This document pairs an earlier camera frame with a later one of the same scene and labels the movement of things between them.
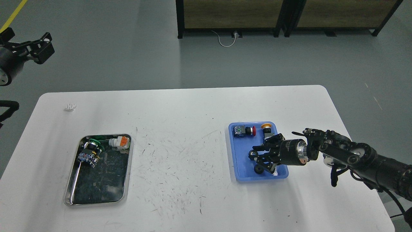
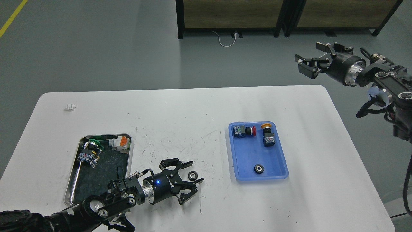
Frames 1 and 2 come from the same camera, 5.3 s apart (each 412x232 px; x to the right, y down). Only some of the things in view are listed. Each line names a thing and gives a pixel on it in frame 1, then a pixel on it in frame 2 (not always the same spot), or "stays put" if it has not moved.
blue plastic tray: x=241 y=146 stays put
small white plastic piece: x=70 y=107 stays put
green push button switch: x=91 y=152 stays put
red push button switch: x=241 y=131 stays put
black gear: x=258 y=168 stays put
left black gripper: x=12 y=61 -> x=157 y=187
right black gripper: x=292 y=152 -> x=345 y=68
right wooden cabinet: x=330 y=16 stays put
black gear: x=253 y=154 -> x=192 y=176
